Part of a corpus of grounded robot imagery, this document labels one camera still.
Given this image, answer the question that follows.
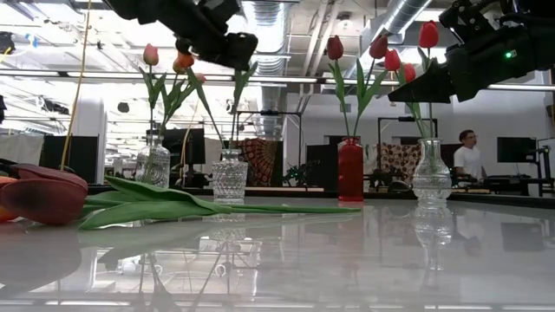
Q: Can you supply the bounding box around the long yellow cable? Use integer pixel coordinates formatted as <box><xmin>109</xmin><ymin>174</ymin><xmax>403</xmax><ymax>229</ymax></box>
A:
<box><xmin>60</xmin><ymin>0</ymin><xmax>93</xmax><ymax>171</ymax></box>

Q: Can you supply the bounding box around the large black monitor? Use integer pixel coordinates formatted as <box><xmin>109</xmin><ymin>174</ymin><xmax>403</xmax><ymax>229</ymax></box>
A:
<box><xmin>146</xmin><ymin>127</ymin><xmax>206</xmax><ymax>174</ymax></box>

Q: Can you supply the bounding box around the black partition panel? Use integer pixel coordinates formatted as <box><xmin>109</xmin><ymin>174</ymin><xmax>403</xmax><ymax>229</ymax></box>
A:
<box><xmin>39</xmin><ymin>134</ymin><xmax>100</xmax><ymax>175</ymax></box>

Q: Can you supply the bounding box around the black station frame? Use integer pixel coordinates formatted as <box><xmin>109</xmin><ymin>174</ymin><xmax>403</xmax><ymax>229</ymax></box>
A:
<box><xmin>376</xmin><ymin>115</ymin><xmax>438</xmax><ymax>140</ymax></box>
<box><xmin>236</xmin><ymin>110</ymin><xmax>304</xmax><ymax>183</ymax></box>

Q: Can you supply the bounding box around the black ceiling box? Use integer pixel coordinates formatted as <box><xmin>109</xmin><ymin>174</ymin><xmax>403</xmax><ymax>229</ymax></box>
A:
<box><xmin>0</xmin><ymin>30</ymin><xmax>16</xmax><ymax>55</ymax></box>

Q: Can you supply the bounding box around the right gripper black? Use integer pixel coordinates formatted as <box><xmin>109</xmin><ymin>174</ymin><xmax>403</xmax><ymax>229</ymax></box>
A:
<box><xmin>388</xmin><ymin>25</ymin><xmax>539</xmax><ymax>104</ymax></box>

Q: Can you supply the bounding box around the person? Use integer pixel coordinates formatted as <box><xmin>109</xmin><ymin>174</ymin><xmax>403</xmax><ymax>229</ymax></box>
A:
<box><xmin>453</xmin><ymin>128</ymin><xmax>483</xmax><ymax>181</ymax></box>

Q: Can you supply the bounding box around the clear swirl-pattern glass vase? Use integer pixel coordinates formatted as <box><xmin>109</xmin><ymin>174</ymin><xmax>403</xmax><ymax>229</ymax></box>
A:
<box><xmin>134</xmin><ymin>133</ymin><xmax>172</xmax><ymax>192</ymax></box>

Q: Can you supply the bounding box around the red patterned tapestry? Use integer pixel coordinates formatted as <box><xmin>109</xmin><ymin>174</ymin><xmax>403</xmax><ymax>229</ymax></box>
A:
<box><xmin>236</xmin><ymin>138</ymin><xmax>279</xmax><ymax>188</ymax></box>

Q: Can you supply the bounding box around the clear diamond-cut glass vase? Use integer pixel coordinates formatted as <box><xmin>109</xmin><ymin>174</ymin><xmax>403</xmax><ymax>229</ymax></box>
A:
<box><xmin>211</xmin><ymin>148</ymin><xmax>249</xmax><ymax>205</ymax></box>

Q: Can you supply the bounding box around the orange artificial tulip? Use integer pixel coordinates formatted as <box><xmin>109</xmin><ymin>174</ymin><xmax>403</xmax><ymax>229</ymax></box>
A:
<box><xmin>0</xmin><ymin>174</ymin><xmax>21</xmax><ymax>224</ymax></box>
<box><xmin>175</xmin><ymin>50</ymin><xmax>226</xmax><ymax>153</ymax></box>
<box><xmin>229</xmin><ymin>60</ymin><xmax>260</xmax><ymax>153</ymax></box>

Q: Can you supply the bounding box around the clear narrow-neck glass vase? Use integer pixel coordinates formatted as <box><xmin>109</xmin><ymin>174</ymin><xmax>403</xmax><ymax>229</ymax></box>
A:
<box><xmin>411</xmin><ymin>137</ymin><xmax>453</xmax><ymax>209</ymax></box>

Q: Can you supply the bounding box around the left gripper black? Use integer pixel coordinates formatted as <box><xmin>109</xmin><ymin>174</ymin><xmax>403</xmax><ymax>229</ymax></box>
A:
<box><xmin>173</xmin><ymin>0</ymin><xmax>259</xmax><ymax>70</ymax></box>

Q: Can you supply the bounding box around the long LED light bar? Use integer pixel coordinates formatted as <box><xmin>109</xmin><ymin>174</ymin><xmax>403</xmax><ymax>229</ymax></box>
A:
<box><xmin>0</xmin><ymin>68</ymin><xmax>555</xmax><ymax>93</ymax></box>

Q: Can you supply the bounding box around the silver ventilation duct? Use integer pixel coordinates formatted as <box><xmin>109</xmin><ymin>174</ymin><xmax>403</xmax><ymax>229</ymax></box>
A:
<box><xmin>346</xmin><ymin>0</ymin><xmax>434</xmax><ymax>79</ymax></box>

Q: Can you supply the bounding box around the black work table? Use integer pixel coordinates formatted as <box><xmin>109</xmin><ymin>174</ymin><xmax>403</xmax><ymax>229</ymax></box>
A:
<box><xmin>483</xmin><ymin>174</ymin><xmax>555</xmax><ymax>197</ymax></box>

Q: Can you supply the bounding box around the black equipment stand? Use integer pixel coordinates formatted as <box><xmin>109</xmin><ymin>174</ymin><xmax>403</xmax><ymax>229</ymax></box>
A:
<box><xmin>536</xmin><ymin>145</ymin><xmax>555</xmax><ymax>197</ymax></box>

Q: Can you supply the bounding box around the white curtain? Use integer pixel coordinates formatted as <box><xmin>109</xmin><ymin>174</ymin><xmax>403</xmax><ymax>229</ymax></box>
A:
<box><xmin>0</xmin><ymin>133</ymin><xmax>44</xmax><ymax>164</ymax></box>

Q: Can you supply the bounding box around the silver flexible duct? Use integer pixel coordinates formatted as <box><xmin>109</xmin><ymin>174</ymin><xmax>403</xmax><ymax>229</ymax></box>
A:
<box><xmin>253</xmin><ymin>60</ymin><xmax>287</xmax><ymax>140</ymax></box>

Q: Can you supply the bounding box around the red glass vase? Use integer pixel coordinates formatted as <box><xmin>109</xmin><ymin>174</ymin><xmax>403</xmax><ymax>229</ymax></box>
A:
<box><xmin>336</xmin><ymin>136</ymin><xmax>364</xmax><ymax>203</ymax></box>

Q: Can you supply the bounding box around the brown dotted cloth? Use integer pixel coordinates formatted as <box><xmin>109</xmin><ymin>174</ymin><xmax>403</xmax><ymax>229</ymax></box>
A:
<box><xmin>381</xmin><ymin>142</ymin><xmax>421</xmax><ymax>174</ymax></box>

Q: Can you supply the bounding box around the small black monitor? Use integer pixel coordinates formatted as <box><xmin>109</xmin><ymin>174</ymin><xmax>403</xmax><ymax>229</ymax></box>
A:
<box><xmin>497</xmin><ymin>136</ymin><xmax>538</xmax><ymax>164</ymax></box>

